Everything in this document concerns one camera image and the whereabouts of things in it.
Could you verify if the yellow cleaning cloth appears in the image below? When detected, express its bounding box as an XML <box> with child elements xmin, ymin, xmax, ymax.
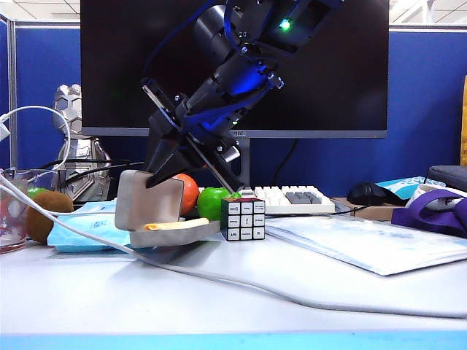
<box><xmin>142</xmin><ymin>217</ymin><xmax>211</xmax><ymax>231</ymax></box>

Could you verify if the white bowl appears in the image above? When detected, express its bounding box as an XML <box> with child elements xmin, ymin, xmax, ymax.
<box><xmin>406</xmin><ymin>184</ymin><xmax>467</xmax><ymax>209</ymax></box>

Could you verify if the silver faceted figurine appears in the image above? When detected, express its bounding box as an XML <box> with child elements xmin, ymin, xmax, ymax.
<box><xmin>53</xmin><ymin>83</ymin><xmax>112</xmax><ymax>201</ymax></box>

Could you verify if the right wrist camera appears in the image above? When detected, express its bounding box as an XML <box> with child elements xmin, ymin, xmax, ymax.
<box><xmin>215</xmin><ymin>141</ymin><xmax>242</xmax><ymax>164</ymax></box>

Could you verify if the light blue wet wipes pack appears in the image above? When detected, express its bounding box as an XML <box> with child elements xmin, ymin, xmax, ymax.
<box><xmin>47</xmin><ymin>202</ymin><xmax>133</xmax><ymax>253</ymax></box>

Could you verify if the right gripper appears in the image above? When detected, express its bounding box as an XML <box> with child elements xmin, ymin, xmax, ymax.
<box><xmin>140</xmin><ymin>53</ymin><xmax>285</xmax><ymax>194</ymax></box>

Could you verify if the white grey mechanical keyboard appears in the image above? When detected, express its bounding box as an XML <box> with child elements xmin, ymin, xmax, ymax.
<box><xmin>236</xmin><ymin>184</ymin><xmax>336</xmax><ymax>216</ymax></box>

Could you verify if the orange red round fruit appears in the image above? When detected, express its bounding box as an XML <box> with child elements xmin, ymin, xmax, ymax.
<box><xmin>171</xmin><ymin>173</ymin><xmax>201</xmax><ymax>217</ymax></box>

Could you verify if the black cable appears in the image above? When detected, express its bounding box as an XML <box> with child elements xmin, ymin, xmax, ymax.
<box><xmin>272</xmin><ymin>137</ymin><xmax>301</xmax><ymax>183</ymax></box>

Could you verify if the dark grey pouch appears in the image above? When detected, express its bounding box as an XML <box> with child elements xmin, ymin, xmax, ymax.
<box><xmin>427</xmin><ymin>164</ymin><xmax>467</xmax><ymax>190</ymax></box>

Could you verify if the flat brown cardboard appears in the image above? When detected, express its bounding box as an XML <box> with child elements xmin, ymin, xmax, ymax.
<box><xmin>332</xmin><ymin>196</ymin><xmax>406</xmax><ymax>222</ymax></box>

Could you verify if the grey felt glasses case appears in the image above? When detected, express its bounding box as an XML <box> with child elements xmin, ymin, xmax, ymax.
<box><xmin>114</xmin><ymin>169</ymin><xmax>222</xmax><ymax>249</ymax></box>

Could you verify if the black computer monitor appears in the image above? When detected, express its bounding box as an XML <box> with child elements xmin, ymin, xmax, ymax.
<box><xmin>80</xmin><ymin>0</ymin><xmax>390</xmax><ymax>139</ymax></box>

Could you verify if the thick white cable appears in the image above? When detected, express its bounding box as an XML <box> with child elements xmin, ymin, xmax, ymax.
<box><xmin>0</xmin><ymin>169</ymin><xmax>467</xmax><ymax>321</ymax></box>

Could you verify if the light blue printed packet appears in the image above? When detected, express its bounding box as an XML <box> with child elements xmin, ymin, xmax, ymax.
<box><xmin>375</xmin><ymin>176</ymin><xmax>439</xmax><ymax>200</ymax></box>

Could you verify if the thin white charging cable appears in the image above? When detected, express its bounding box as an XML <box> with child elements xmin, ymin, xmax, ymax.
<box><xmin>0</xmin><ymin>105</ymin><xmax>109</xmax><ymax>217</ymax></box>

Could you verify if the black edged puzzle cube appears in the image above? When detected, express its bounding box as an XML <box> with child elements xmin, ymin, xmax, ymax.
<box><xmin>220</xmin><ymin>198</ymin><xmax>266</xmax><ymax>242</ymax></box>

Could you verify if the clear glass cup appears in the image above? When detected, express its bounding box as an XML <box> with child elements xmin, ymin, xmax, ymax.
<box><xmin>0</xmin><ymin>168</ymin><xmax>55</xmax><ymax>254</ymax></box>

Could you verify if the paper document in sleeve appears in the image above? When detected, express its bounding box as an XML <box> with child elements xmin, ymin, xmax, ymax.
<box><xmin>264</xmin><ymin>214</ymin><xmax>467</xmax><ymax>277</ymax></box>

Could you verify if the grey monitor stand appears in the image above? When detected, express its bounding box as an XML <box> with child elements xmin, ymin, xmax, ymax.
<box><xmin>231</xmin><ymin>137</ymin><xmax>252</xmax><ymax>189</ymax></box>

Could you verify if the aluminium partition frame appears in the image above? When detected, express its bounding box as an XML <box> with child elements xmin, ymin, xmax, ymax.
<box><xmin>0</xmin><ymin>12</ymin><xmax>82</xmax><ymax>171</ymax></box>

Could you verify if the brown kiwi fruit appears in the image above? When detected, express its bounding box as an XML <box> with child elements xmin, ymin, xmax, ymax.
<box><xmin>27</xmin><ymin>191</ymin><xmax>75</xmax><ymax>245</ymax></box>

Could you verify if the black computer mouse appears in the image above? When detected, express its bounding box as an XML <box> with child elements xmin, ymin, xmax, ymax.
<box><xmin>347</xmin><ymin>181</ymin><xmax>388</xmax><ymax>207</ymax></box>

